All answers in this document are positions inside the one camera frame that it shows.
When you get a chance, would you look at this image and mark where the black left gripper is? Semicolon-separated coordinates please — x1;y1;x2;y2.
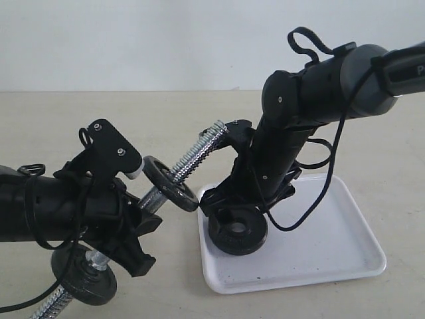
54;156;163;276

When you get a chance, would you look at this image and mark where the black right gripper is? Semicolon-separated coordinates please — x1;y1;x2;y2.
202;120;302;236

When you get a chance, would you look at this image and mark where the black weight plate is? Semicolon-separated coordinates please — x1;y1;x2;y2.
139;156;199;213
208;207;268;256

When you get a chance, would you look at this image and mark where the chrome threaded dumbbell bar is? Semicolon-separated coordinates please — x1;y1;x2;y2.
32;120;228;318

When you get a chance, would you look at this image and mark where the black weight plate end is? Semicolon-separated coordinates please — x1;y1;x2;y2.
60;245;117;306

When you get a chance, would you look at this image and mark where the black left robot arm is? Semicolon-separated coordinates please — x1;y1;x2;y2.
1;155;162;277

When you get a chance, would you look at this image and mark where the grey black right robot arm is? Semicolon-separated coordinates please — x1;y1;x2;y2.
201;43;424;240

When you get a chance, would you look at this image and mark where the white plastic tray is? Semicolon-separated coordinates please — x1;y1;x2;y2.
197;175;386;294

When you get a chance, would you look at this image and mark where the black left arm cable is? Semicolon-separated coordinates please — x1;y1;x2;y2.
0;159;100;306

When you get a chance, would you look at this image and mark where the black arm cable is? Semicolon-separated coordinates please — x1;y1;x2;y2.
265;26;379;233
0;159;100;306

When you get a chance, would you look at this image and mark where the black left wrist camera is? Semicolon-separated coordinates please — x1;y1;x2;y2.
84;118;144;179

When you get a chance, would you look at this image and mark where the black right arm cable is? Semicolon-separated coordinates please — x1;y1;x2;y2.
265;26;379;233

